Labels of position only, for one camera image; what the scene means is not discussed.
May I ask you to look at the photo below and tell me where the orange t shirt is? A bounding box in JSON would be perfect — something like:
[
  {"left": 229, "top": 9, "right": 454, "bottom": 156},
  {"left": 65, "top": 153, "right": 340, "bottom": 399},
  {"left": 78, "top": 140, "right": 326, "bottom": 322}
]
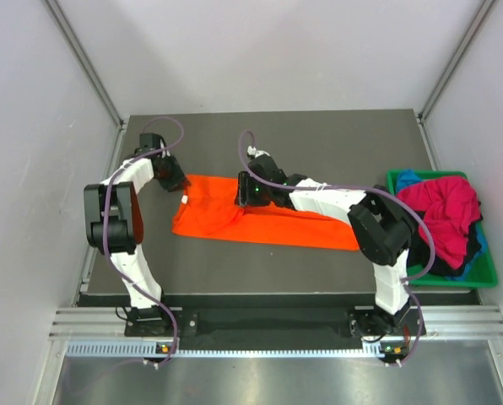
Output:
[{"left": 172, "top": 175, "right": 359, "bottom": 251}]

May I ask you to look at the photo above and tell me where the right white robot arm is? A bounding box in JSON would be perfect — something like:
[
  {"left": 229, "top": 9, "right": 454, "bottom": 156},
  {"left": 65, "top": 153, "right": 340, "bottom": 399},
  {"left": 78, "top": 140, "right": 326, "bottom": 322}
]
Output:
[{"left": 235, "top": 147, "right": 415, "bottom": 337}]

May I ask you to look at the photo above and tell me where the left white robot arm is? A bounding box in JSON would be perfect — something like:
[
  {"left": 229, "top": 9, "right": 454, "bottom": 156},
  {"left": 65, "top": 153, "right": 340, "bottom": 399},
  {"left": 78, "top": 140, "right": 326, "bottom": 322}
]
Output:
[{"left": 84, "top": 133, "right": 189, "bottom": 335}]

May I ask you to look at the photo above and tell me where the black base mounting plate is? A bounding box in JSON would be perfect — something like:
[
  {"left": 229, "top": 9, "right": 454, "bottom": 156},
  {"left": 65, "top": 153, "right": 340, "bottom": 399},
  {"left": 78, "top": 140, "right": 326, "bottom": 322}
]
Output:
[{"left": 125, "top": 305, "right": 425, "bottom": 338}]

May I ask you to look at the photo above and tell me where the blue t shirt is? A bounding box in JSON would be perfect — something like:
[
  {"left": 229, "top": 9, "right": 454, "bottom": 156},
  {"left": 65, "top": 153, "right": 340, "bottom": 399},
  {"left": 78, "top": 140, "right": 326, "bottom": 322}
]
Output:
[{"left": 395, "top": 169, "right": 422, "bottom": 193}]

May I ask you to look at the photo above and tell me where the black t shirt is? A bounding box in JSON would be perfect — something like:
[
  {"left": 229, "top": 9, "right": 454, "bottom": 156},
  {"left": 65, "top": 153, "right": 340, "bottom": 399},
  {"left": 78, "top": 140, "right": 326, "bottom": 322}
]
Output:
[{"left": 407, "top": 220, "right": 488, "bottom": 281}]

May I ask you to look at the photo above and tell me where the magenta t shirt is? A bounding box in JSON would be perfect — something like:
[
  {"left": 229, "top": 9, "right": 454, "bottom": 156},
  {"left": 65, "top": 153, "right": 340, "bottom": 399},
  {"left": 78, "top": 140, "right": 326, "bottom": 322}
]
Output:
[{"left": 397, "top": 175, "right": 482, "bottom": 277}]

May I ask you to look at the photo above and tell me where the green plastic bin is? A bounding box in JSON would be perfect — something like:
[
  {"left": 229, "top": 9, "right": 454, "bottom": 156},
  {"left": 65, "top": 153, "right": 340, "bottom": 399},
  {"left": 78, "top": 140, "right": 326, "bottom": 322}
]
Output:
[{"left": 387, "top": 170, "right": 498, "bottom": 289}]

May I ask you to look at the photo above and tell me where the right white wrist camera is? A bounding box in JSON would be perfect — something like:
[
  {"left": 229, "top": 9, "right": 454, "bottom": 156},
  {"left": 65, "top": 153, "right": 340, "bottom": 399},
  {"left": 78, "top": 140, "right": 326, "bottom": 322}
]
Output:
[{"left": 246, "top": 145, "right": 270, "bottom": 159}]

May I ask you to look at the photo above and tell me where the left aluminium frame post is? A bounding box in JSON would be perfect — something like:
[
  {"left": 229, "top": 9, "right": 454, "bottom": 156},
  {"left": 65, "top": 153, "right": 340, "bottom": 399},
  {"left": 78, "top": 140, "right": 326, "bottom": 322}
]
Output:
[{"left": 41, "top": 0, "right": 124, "bottom": 129}]

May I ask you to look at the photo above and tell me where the aluminium frame post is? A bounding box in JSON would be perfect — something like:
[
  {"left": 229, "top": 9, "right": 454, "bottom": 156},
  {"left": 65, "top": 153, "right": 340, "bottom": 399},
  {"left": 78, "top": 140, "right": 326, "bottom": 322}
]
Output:
[
  {"left": 416, "top": 0, "right": 498, "bottom": 125},
  {"left": 41, "top": 0, "right": 124, "bottom": 129}
]

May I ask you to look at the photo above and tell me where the grey slotted cable duct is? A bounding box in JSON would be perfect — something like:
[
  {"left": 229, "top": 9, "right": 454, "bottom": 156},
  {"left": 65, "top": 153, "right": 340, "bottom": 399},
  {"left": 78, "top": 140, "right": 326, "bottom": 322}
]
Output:
[{"left": 65, "top": 339, "right": 408, "bottom": 359}]

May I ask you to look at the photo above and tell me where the right aluminium frame post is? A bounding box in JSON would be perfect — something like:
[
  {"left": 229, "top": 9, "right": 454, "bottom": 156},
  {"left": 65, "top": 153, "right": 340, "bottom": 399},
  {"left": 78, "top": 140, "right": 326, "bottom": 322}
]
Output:
[{"left": 416, "top": 0, "right": 498, "bottom": 125}]

